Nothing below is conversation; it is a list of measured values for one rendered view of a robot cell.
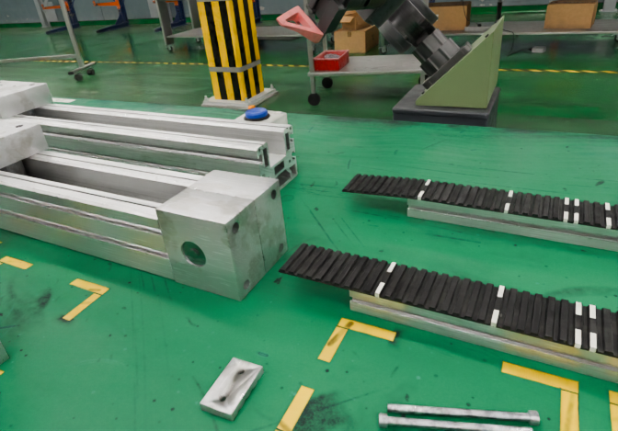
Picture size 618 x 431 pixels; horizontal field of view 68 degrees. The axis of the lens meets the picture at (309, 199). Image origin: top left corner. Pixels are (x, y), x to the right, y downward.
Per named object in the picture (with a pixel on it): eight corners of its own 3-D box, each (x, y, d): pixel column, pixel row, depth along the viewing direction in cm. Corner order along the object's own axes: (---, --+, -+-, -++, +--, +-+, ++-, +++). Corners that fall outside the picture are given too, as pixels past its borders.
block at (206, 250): (297, 239, 57) (289, 170, 53) (240, 301, 48) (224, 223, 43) (238, 226, 61) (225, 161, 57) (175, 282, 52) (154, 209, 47)
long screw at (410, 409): (535, 416, 34) (537, 407, 33) (539, 428, 33) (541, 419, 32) (387, 406, 36) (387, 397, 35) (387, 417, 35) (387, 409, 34)
